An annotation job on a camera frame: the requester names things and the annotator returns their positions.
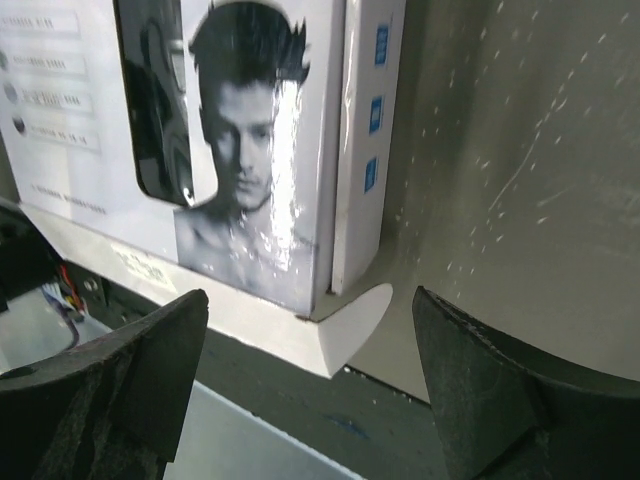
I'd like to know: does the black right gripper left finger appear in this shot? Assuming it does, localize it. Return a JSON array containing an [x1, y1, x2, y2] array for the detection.
[[1, 290, 208, 479]]

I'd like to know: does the white cardboard box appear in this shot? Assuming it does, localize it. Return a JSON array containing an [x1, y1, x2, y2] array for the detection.
[[1, 1, 405, 378]]

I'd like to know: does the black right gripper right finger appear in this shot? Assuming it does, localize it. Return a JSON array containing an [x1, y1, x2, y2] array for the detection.
[[412, 287, 639, 479]]

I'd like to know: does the silver hair clipper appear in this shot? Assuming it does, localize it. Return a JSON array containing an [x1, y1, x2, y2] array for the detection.
[[113, 0, 194, 207]]

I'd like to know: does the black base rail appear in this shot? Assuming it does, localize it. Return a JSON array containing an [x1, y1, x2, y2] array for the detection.
[[1, 202, 447, 479]]

